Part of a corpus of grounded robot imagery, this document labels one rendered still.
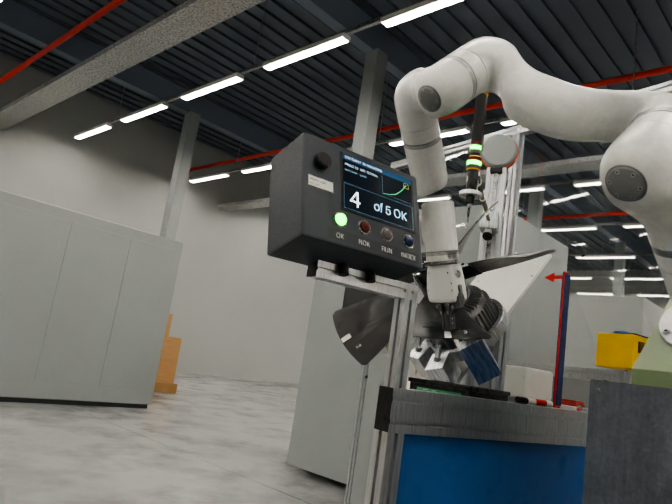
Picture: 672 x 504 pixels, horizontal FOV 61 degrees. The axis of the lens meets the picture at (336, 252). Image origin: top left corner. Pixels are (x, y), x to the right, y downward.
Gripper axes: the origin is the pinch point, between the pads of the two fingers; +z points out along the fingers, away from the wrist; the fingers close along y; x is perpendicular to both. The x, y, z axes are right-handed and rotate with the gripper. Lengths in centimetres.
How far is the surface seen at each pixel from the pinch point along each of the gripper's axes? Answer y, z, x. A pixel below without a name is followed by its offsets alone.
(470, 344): 2.2, 7.6, -9.9
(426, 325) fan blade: 5.1, 0.7, 3.0
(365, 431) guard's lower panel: 133, 72, -70
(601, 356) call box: -20.1, 13.4, -35.8
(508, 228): 54, -25, -98
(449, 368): 12.8, 15.7, -11.9
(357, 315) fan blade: 38.5, -0.6, 0.2
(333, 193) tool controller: -29, -30, 54
